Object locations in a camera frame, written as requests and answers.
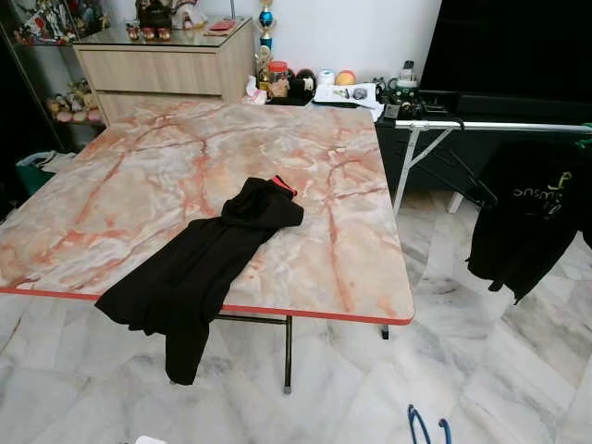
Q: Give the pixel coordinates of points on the blue clothes hanger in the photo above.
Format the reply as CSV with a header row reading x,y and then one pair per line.
x,y
412,421

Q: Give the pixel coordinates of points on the black shirt with red collar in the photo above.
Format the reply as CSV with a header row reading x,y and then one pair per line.
x,y
194,277

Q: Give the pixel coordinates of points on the green clothes hanger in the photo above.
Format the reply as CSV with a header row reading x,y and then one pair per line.
x,y
585,143

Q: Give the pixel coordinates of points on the black printed t-shirt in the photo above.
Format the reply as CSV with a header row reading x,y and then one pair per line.
x,y
518,240

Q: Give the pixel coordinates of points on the silver metal clothes rack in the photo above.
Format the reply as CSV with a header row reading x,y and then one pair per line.
x,y
499,126

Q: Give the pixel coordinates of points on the black soundbar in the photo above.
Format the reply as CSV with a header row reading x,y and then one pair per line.
x,y
518,102

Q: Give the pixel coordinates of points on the black television console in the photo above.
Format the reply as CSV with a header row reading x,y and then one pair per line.
x,y
462,111

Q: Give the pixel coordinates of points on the black flat screen television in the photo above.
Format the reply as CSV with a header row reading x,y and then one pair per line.
x,y
518,46

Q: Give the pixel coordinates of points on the clear plastic bottle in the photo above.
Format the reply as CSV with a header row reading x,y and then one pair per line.
x,y
408,76

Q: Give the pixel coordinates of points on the white paper stack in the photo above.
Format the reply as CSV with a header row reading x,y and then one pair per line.
x,y
347,92

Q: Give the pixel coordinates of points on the black plush toy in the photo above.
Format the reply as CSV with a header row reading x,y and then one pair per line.
x,y
302,85

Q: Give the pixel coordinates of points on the red lidded jar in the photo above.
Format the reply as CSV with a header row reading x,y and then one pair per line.
x,y
278,81

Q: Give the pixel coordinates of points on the pink tissue pack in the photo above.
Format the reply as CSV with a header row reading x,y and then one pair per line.
x,y
254,92

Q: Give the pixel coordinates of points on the blue and gold trophy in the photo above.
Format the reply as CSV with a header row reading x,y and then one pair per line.
x,y
266,17

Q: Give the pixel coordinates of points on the red book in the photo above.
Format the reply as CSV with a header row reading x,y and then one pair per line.
x,y
222,26

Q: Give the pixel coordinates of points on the marble pattern folding table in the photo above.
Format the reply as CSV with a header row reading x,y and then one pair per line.
x,y
139,185

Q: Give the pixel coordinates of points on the light wooden cabinet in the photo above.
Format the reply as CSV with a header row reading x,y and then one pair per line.
x,y
157,69

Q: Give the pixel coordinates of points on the dark figurine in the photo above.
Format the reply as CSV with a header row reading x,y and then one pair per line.
x,y
157,14

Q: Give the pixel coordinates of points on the white power adapter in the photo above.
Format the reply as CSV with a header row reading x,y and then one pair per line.
x,y
151,440

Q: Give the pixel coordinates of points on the green bin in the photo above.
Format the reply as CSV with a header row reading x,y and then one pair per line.
x,y
37,171

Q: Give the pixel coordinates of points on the dark display shelf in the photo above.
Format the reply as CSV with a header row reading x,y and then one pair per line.
x,y
28,74

